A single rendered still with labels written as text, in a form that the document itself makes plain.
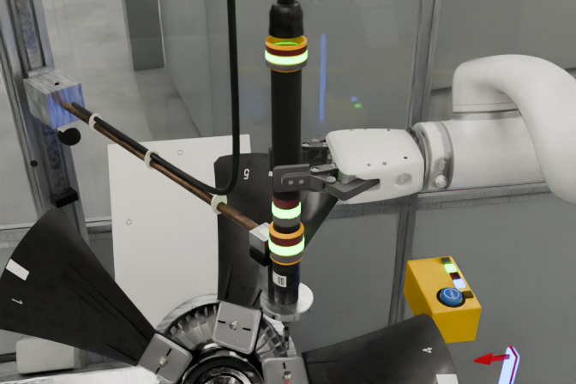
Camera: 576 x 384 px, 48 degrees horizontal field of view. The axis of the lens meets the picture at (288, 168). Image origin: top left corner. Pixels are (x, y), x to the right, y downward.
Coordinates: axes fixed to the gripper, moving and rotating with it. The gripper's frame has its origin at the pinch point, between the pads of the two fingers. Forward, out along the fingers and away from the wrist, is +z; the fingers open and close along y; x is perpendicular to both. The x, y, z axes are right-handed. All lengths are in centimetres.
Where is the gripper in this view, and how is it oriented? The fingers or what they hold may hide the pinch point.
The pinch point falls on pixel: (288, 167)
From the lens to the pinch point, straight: 75.7
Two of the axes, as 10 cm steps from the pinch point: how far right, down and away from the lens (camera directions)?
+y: -1.6, -5.1, 8.5
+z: -9.9, 0.8, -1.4
